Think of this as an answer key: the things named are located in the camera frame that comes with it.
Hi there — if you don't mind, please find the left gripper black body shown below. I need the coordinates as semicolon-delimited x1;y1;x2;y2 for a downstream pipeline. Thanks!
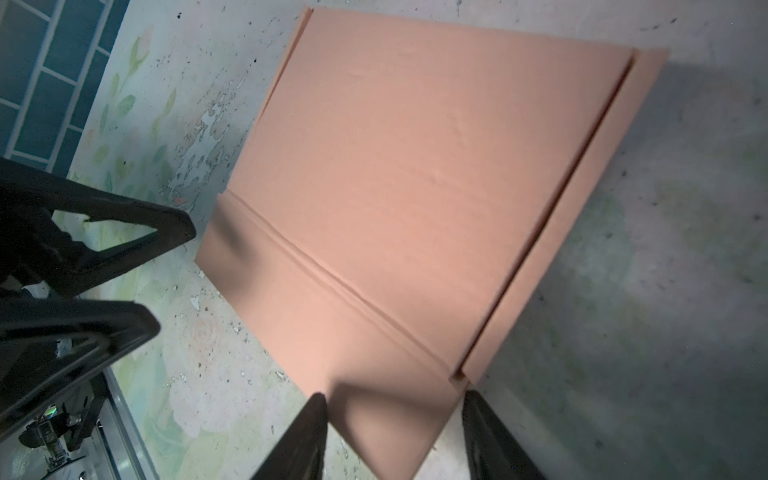
1;197;78;298

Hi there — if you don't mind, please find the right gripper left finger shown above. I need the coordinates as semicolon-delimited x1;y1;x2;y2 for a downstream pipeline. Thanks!
251;392;329;480

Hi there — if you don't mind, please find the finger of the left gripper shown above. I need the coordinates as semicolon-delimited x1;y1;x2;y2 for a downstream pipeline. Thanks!
1;298;161;426
1;159;196;296

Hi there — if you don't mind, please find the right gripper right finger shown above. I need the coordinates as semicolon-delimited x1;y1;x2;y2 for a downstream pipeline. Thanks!
461;390;545;480

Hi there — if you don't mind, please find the aluminium mounting rail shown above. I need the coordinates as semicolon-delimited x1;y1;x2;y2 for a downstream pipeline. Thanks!
0;368;160;480

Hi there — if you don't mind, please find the pink cardboard box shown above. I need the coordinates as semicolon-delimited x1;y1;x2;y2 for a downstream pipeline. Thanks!
196;7;667;479

